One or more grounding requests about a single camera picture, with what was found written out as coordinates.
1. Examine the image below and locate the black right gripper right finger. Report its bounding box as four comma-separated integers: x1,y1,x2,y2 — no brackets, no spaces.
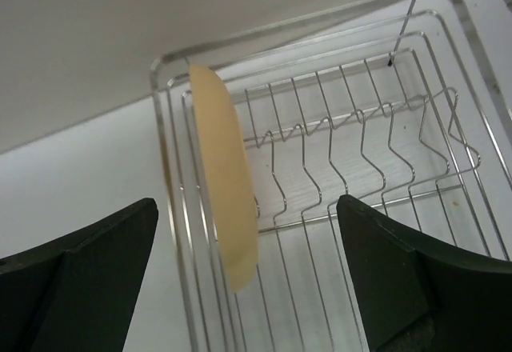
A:
336,194,511,351

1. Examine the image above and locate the chrome wire dish rack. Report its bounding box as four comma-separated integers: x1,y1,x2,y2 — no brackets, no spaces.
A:
150,0,511,351

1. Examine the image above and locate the beige plate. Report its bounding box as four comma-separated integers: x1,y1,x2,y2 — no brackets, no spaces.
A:
189,64,258,292

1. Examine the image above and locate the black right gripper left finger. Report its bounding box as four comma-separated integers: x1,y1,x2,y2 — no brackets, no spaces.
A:
1,198,158,351

